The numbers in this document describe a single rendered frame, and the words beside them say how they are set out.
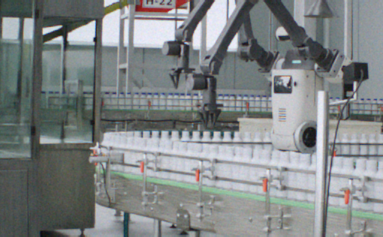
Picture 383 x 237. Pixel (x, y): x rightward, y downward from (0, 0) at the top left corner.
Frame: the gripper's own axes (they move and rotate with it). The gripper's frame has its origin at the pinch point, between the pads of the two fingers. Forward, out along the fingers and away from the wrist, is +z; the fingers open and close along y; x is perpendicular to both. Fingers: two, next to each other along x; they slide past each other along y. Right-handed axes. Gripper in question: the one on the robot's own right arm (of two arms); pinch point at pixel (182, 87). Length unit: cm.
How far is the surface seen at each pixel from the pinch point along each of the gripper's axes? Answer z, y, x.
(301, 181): 33, 18, 112
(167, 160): 31.9, 17.1, 17.2
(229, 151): 25, 17, 64
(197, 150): 26, 17, 40
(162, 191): 45, 20, 19
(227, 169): 32, 18, 64
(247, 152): 25, 17, 76
